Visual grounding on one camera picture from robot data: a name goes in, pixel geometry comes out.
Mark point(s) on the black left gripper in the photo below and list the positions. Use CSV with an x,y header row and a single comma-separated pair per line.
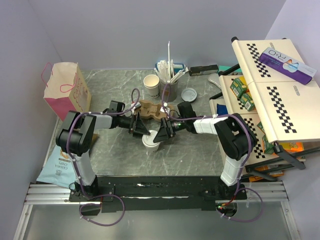
x,y
138,126

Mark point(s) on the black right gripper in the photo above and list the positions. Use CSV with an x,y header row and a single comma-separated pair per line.
x,y
163,134

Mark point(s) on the white plastic cup lid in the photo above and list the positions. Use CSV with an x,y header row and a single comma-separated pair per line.
x,y
148,140

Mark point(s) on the brown pulp cup carrier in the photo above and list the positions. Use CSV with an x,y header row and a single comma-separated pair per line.
x,y
150,110

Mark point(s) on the grey straw holder cup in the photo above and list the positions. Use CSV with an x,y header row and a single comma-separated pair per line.
x,y
170,93

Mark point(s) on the white paper cup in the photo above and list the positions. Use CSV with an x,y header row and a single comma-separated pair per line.
x,y
152,147

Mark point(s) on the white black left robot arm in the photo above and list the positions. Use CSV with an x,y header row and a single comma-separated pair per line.
x,y
76,134

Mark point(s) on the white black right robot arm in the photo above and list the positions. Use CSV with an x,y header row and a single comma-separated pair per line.
x,y
235,136

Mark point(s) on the stack of white paper cups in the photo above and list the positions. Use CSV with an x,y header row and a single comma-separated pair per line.
x,y
152,84

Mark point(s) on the tall wrapped straw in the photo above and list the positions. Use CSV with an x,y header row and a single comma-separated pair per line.
x,y
168,61

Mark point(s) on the bundle of wrapped straws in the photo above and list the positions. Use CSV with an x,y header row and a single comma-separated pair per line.
x,y
163,75

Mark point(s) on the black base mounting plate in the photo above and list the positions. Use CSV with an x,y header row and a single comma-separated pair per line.
x,y
142,193

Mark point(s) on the blue snack packet right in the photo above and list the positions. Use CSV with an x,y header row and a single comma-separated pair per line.
x,y
221,109

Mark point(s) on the blue white box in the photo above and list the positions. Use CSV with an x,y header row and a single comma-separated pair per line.
x,y
174,67

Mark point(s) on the black rectangular box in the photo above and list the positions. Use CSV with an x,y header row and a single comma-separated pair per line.
x,y
203,70

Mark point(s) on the pink white paper bag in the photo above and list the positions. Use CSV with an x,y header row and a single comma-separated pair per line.
x,y
66,89

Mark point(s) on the green box upper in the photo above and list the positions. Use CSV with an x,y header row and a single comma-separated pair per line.
x,y
239,86

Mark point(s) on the green box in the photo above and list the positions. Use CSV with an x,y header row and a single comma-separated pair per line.
x,y
239,86
247,100

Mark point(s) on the green box lower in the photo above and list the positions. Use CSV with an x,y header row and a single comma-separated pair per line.
x,y
247,100

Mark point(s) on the brown blue snack packet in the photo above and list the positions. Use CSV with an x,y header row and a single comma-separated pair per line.
x,y
59,169

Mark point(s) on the green orange juice carton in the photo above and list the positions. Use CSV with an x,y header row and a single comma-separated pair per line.
x,y
267,147

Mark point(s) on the cream checkered folding board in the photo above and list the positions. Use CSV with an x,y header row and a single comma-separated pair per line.
x,y
285,109

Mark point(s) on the purple white R&O box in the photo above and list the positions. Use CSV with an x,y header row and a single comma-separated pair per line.
x,y
287,66

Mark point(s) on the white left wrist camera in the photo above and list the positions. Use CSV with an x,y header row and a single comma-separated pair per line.
x,y
135,106

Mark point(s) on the aluminium rail frame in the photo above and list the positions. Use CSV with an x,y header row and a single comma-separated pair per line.
x,y
48,215

